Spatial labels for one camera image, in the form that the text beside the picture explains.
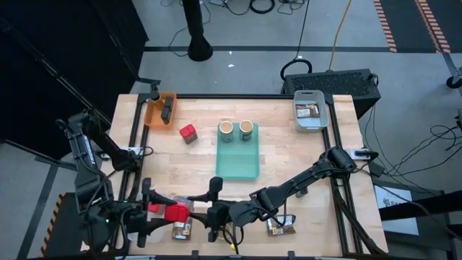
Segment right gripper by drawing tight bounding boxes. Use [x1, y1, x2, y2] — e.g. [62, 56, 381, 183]
[186, 176, 236, 243]

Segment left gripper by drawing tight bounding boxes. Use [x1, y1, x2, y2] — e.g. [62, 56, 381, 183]
[122, 177, 178, 248]

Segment brown spice packet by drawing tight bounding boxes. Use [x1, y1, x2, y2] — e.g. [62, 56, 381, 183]
[266, 214, 297, 237]
[295, 103, 321, 119]
[171, 196, 195, 241]

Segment teal plastic bin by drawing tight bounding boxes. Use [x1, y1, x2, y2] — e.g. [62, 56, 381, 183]
[215, 121, 261, 181]

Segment tan lid glass spice jar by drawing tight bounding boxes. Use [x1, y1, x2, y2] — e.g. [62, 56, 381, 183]
[238, 119, 255, 142]
[218, 121, 235, 144]

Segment clear plastic bin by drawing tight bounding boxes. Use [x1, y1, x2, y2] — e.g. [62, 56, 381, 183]
[126, 191, 170, 243]

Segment orange plastic bin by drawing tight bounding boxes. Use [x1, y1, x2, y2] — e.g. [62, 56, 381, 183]
[144, 90, 178, 130]

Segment black platform hazard stripes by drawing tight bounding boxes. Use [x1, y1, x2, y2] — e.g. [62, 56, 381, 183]
[38, 192, 95, 259]

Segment black partition foot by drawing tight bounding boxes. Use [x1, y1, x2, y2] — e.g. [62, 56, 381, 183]
[0, 139, 84, 173]

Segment grey plastic bin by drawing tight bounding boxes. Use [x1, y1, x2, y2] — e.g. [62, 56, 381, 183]
[292, 90, 330, 133]

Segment black floor stand pole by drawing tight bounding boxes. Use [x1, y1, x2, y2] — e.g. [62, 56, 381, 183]
[181, 0, 214, 62]

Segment black computer case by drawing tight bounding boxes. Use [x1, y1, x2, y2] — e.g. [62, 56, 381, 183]
[280, 68, 382, 118]

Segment black power adapter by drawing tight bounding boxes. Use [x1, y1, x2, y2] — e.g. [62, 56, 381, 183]
[367, 160, 388, 178]

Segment black partition curtain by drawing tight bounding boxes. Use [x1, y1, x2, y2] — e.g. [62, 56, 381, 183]
[0, 0, 149, 162]

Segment white printed sign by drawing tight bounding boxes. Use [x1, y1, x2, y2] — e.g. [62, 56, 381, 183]
[373, 183, 422, 236]

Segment black metal beam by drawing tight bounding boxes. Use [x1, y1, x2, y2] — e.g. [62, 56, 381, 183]
[378, 189, 462, 222]

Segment black mat orange stripes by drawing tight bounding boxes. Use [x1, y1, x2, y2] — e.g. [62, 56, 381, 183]
[372, 0, 462, 54]

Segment black caster wheel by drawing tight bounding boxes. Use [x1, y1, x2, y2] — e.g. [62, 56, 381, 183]
[445, 74, 462, 90]

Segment black table frame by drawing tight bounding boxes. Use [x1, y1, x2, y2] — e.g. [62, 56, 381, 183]
[84, 81, 389, 258]

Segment black hanging cable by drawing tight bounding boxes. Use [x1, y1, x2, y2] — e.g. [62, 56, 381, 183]
[279, 0, 313, 82]

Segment black coiled floor cable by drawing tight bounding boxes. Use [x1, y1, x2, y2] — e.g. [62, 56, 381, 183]
[248, 0, 276, 15]

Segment yellow cable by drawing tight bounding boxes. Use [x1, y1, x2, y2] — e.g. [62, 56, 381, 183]
[327, 0, 353, 72]

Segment black cable bundle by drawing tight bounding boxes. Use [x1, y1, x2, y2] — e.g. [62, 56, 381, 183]
[360, 103, 462, 181]

